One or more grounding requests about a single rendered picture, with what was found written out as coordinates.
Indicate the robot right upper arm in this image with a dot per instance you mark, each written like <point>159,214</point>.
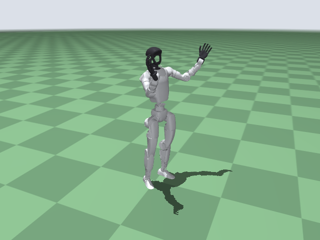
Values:
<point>145,80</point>

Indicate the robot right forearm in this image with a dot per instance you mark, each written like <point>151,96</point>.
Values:
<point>152,86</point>

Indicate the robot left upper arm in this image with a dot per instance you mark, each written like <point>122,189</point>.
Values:
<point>175,74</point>

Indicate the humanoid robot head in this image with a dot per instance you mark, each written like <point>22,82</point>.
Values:
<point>155,51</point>

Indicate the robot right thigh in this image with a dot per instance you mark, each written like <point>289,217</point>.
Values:
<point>152,136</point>

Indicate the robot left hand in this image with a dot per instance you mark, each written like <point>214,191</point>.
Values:
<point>202,53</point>

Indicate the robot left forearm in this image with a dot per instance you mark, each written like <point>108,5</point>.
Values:
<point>195,68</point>

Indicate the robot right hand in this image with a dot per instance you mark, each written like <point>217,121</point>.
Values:
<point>153,73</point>

